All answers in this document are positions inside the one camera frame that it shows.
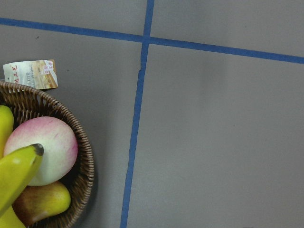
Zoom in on yellow banana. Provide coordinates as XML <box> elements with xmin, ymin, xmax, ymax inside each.
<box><xmin>0</xmin><ymin>143</ymin><xmax>44</xmax><ymax>215</ymax></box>
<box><xmin>0</xmin><ymin>105</ymin><xmax>14</xmax><ymax>158</ymax></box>

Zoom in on brown woven wicker basket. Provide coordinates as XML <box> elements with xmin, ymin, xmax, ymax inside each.
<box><xmin>0</xmin><ymin>81</ymin><xmax>95</xmax><ymax>228</ymax></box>

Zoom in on pink white peach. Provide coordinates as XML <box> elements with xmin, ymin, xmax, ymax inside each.
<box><xmin>4</xmin><ymin>116</ymin><xmax>78</xmax><ymax>186</ymax></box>

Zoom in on paper label tag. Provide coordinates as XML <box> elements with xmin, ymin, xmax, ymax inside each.
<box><xmin>3</xmin><ymin>59</ymin><xmax>58</xmax><ymax>90</ymax></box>

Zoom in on yellow red mango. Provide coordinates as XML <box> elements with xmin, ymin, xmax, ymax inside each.
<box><xmin>12</xmin><ymin>181</ymin><xmax>71</xmax><ymax>226</ymax></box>

